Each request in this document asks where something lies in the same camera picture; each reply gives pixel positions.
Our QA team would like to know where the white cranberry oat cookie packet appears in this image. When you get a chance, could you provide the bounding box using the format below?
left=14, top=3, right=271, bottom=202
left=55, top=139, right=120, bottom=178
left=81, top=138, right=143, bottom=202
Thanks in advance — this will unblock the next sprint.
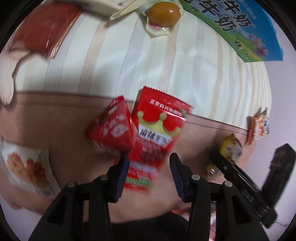
left=1, top=140, right=61, bottom=197

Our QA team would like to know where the red cup-shaped snack packet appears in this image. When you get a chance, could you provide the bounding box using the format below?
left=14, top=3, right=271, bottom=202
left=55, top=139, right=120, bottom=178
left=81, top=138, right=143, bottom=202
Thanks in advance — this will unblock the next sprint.
left=86, top=96, right=135, bottom=153

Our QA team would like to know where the red crown snack packet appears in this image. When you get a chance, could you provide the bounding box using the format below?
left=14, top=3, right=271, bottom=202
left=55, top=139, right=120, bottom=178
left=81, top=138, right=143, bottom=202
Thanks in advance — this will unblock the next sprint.
left=124, top=86, right=193, bottom=191

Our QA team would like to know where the Franzzi cookie package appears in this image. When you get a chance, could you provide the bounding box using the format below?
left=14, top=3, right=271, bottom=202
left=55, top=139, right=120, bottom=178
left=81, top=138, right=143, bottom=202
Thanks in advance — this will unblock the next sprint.
left=57, top=0, right=147, bottom=21

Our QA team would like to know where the orange white snack packet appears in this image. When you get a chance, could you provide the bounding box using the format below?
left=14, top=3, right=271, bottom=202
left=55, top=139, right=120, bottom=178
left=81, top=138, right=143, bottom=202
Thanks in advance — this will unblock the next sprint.
left=247, top=108, right=270, bottom=145

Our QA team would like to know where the yellow snack packet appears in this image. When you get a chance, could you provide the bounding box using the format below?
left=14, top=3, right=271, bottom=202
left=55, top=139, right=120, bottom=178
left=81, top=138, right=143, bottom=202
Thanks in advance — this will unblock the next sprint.
left=207, top=133, right=243, bottom=178

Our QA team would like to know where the striped cream pink blanket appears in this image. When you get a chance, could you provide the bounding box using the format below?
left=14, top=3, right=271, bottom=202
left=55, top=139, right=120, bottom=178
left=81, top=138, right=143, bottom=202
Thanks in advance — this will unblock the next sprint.
left=0, top=9, right=273, bottom=223

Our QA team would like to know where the blue green milk carton box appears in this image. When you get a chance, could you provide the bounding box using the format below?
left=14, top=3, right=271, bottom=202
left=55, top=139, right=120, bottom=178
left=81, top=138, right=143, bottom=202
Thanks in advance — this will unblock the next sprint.
left=181, top=0, right=283, bottom=62

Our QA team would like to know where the cat print knitted pillow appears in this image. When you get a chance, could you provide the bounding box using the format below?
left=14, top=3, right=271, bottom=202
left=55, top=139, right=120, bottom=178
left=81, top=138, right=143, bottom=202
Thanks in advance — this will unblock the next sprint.
left=0, top=50, right=30, bottom=105

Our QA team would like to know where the dark red snack bag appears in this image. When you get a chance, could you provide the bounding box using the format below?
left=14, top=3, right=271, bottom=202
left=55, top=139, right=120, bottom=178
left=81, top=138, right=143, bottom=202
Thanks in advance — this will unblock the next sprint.
left=9, top=2, right=82, bottom=58

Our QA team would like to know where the braised egg in clear pack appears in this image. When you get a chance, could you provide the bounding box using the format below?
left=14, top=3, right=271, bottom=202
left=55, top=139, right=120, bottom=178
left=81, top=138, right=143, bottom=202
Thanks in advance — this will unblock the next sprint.
left=137, top=1, right=184, bottom=38

